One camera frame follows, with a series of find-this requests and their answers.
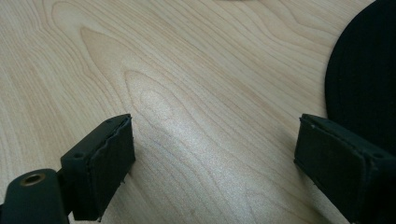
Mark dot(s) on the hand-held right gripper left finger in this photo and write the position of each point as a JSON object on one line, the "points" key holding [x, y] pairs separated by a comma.
{"points": [[102, 169]]}

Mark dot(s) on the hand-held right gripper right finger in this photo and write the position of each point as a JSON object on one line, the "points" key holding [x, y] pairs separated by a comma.
{"points": [[339, 161]]}

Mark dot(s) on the black round cloth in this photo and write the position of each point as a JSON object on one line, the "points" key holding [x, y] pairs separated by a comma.
{"points": [[364, 74]]}

